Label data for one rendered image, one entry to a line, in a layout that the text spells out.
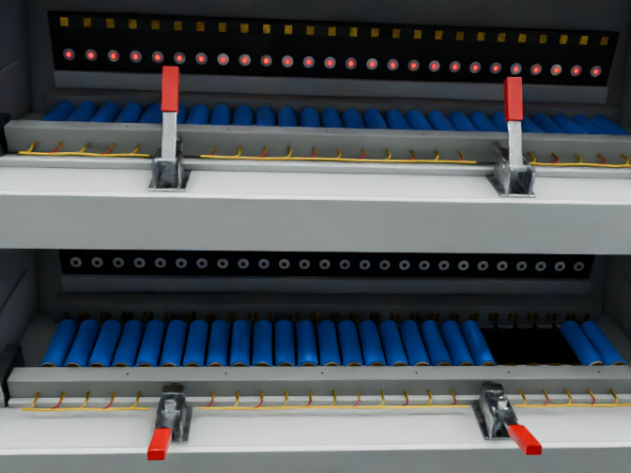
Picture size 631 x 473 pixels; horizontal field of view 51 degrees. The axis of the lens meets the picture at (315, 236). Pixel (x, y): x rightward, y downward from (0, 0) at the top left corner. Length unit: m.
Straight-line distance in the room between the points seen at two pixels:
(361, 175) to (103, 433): 0.29
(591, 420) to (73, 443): 0.43
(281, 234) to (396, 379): 0.17
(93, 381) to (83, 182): 0.17
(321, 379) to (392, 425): 0.07
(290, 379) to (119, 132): 0.25
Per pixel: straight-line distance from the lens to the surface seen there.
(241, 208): 0.49
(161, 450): 0.49
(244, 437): 0.55
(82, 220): 0.51
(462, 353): 0.63
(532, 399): 0.62
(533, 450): 0.52
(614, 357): 0.68
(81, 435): 0.57
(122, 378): 0.58
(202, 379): 0.57
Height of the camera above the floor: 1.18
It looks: 9 degrees down
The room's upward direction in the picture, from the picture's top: 1 degrees clockwise
